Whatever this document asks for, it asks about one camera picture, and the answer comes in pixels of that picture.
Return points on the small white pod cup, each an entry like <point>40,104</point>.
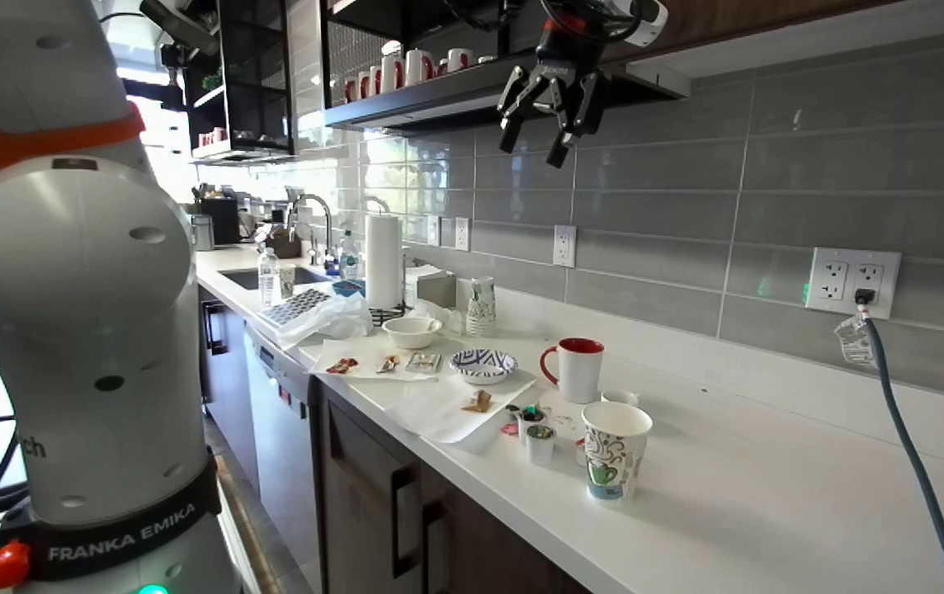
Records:
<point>539,443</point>

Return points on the small pod green lid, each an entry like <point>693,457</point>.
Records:
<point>531,418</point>

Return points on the white double wall outlet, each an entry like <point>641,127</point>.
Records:
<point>835,283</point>

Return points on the white mug red interior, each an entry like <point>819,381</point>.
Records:
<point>579,374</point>

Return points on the dark kettle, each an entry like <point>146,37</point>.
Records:
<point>281,239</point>

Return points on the white paper towel roll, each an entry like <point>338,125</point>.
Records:
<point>384,265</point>

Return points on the blue patterned paper plate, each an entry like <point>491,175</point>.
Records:
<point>483,363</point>

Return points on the grey metal box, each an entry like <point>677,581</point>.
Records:
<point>438,293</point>

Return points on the steel dishwasher front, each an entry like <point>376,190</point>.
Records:
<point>286,463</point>

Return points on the white rectangular plate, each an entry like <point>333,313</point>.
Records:
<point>474,432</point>

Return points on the black open shelving unit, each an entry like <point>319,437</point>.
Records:
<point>260,77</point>

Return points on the chrome sink faucet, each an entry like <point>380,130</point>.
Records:
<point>327,232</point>

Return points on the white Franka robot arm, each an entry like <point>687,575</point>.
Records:
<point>76,285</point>

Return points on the white mug with red print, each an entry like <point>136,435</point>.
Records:
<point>458,60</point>
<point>417,66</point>
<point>389,66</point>

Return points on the dark wood base cabinet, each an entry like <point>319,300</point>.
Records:
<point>360,515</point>

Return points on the pink flat packet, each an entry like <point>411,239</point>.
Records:
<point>508,427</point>

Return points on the brown food piece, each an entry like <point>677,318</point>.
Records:
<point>481,402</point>

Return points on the wooden upper cabinet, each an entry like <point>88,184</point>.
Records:
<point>769,14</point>

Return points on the white dish rack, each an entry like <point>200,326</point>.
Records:
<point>303,313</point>

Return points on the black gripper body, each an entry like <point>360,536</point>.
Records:
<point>572,52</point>

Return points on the white round bowl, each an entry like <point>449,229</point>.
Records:
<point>411,333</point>

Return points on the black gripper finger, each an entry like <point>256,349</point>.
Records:
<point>518,102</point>
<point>583,104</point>

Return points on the clear plastic bottle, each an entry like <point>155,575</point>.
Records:
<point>347,260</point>
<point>264,279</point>

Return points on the steel kitchen sink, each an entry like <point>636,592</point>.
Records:
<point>242,279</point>

